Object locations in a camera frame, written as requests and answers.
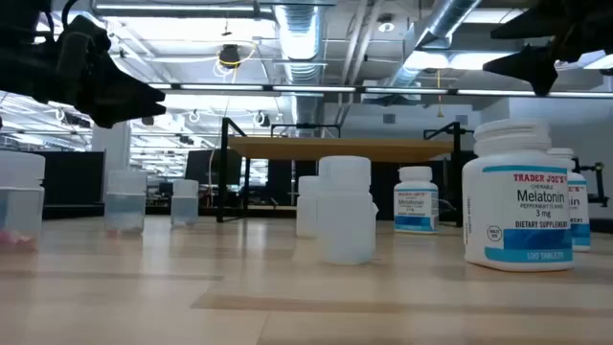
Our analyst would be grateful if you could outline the black rig frame bar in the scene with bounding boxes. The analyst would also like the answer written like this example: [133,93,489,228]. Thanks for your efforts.
[148,82,613,99]

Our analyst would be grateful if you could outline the white melatonin bottle blue label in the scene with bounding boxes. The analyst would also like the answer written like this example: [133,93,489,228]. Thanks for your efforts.
[393,165,440,235]
[462,118,576,273]

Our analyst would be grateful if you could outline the wide silver ventilation duct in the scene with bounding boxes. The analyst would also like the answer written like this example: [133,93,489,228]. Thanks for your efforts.
[273,0,328,127]

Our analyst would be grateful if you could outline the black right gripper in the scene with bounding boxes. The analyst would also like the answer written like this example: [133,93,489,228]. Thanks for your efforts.
[482,0,613,97]

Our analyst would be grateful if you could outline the plain white plastic bottle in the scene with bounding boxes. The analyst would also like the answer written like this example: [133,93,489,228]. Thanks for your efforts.
[295,174,321,240]
[316,154,379,266]

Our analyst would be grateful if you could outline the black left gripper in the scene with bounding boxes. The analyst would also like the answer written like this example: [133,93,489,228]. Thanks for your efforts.
[0,0,168,129]

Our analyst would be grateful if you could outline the clear plastic pill bottle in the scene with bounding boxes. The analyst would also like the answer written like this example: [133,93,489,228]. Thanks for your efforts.
[170,178,200,228]
[0,150,47,253]
[103,170,148,237]

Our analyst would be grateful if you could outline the black office monitor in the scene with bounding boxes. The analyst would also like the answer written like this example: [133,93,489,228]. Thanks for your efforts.
[185,149,243,186]

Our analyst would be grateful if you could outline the slanted silver ventilation duct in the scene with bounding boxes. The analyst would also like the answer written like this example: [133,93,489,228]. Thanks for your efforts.
[382,0,483,92]

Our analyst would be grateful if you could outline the wooden shelf black legs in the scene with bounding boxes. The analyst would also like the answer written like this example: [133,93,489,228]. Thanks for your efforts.
[216,117,476,229]

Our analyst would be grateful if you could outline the white cup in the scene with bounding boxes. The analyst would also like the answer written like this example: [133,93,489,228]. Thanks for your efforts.
[547,147,592,253]

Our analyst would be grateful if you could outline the black office partition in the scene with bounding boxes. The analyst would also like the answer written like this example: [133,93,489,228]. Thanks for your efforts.
[36,150,105,207]

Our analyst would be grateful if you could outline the black ceiling rig camera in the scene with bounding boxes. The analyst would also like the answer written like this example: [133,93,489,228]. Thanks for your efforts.
[218,43,242,69]

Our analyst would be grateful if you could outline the white building column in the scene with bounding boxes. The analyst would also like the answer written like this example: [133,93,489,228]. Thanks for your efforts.
[91,122,131,205]

